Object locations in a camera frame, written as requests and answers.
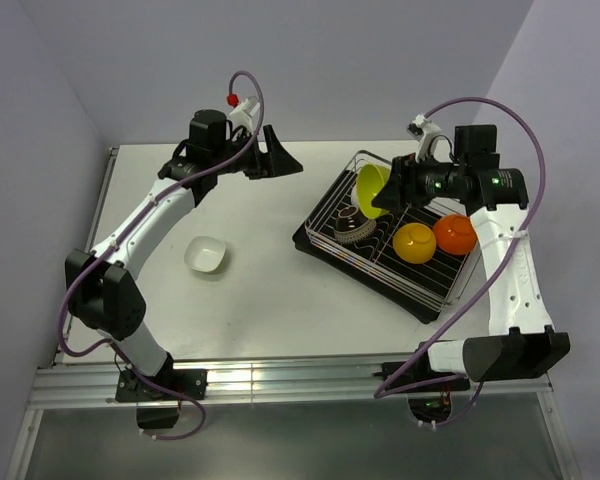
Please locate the white ribbed bowl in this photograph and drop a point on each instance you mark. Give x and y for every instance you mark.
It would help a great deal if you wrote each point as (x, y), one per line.
(354, 197)

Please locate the aluminium frame rail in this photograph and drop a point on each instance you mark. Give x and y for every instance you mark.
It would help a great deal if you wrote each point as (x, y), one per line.
(247, 381)

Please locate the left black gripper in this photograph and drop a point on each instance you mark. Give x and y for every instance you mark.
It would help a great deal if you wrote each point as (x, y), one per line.
(275, 163)

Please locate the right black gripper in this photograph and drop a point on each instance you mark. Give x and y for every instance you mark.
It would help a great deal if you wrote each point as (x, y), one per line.
(404, 184)

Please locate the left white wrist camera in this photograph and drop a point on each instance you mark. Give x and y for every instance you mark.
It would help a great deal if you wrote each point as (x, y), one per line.
(246, 114)

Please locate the orange round bowl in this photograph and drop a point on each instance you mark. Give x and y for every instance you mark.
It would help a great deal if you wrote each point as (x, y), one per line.
(414, 243)

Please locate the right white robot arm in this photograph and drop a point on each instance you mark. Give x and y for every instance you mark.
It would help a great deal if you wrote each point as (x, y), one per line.
(522, 342)

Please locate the white bowl orange outside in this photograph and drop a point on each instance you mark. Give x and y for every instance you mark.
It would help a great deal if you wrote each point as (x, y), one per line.
(455, 234)

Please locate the white square bowl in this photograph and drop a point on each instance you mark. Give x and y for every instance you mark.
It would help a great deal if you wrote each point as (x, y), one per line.
(204, 254)

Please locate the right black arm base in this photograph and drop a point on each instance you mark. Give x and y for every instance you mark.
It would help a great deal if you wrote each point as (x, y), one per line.
(436, 405)

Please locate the green round bowl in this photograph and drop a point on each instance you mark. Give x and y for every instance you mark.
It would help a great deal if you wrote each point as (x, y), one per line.
(370, 181)

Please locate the brown patterned bowl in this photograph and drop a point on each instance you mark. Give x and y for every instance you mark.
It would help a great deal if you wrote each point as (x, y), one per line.
(352, 225)

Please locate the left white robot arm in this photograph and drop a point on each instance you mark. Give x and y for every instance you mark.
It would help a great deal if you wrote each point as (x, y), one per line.
(101, 283)

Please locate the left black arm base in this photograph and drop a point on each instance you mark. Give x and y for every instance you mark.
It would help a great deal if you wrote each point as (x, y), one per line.
(159, 401)

